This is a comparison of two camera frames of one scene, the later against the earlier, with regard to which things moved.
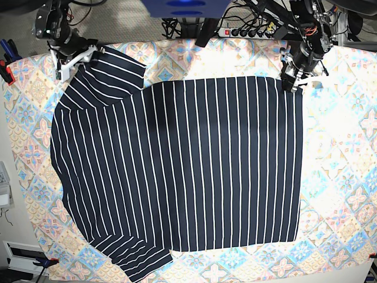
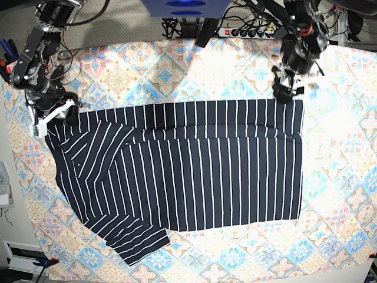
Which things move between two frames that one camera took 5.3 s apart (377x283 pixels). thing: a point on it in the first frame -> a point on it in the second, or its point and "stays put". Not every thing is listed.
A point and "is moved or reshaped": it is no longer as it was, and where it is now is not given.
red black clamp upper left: x=11 y=54 stays put
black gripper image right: x=304 y=61 -> x=300 y=61
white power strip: x=239 y=32 stays put
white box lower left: x=20 y=256 stays put
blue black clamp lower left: x=45 y=263 stays put
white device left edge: x=6 y=200 stays put
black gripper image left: x=67 y=46 -> x=45 y=97
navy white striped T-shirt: x=182 y=166 is moved or reshaped
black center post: x=208 y=29 stays put
